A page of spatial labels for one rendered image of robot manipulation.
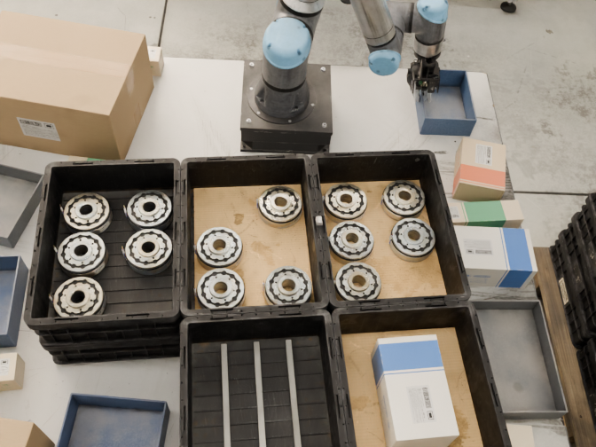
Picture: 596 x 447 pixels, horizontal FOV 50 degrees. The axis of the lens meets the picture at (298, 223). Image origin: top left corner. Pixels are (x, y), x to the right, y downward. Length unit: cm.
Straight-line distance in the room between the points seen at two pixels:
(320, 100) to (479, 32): 175
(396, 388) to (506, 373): 39
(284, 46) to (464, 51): 180
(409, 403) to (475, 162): 77
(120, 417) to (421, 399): 64
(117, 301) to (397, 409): 63
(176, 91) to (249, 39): 126
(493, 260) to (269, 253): 54
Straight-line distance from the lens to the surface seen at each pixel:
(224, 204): 155
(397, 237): 151
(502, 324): 165
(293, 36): 165
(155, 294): 145
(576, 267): 234
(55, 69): 180
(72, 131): 177
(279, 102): 173
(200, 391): 135
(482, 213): 173
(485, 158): 182
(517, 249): 166
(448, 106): 202
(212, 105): 193
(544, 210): 281
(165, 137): 186
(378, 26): 155
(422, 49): 175
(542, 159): 298
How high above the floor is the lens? 211
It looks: 57 degrees down
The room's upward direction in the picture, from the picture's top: 7 degrees clockwise
